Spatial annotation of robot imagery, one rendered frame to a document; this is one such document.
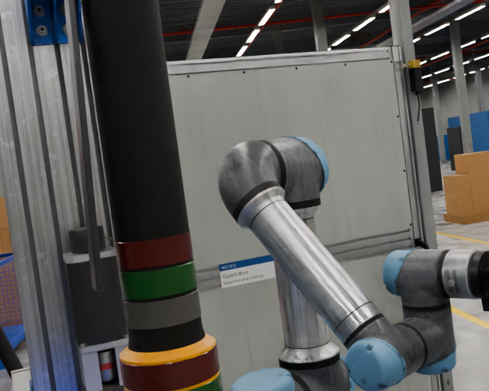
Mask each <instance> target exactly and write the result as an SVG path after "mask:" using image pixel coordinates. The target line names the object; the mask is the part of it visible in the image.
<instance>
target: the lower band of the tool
mask: <svg viewBox="0 0 489 391"><path fill-rule="evenodd" d="M205 335H206V336H205V338H204V339H202V340H201V341H199V342H196V343H195V344H191V345H189V346H186V347H184V348H178V349H175V350H171V351H160V352H151V353H143V352H135V351H131V350H130V349H129V348H128V346H127V347H126V348H125V349H124V350H123V351H122V352H121V353H120V361H121V362H123V363H126V364H129V365H162V364H168V363H173V362H179V361H183V360H186V359H189V358H194V357H196V356H198V355H201V354H203V353H205V352H208V351H209V350H211V349H212V348H213V347H214V346H215V344H216V339H215V338H214V337H212V336H210V335H209V334H206V333H205ZM219 373H220V370H219V372H218V373H217V374H216V375H215V376H214V377H212V378H211V379H208V380H207V381H205V382H201V383H200V384H197V385H194V386H190V387H187V388H184V389H177V390H173V391H187V390H191V389H195V388H197V387H200V386H203V385H205V384H207V383H208V382H211V381H212V380H214V379H215V378H216V377H217V376H218V375H219Z"/></svg>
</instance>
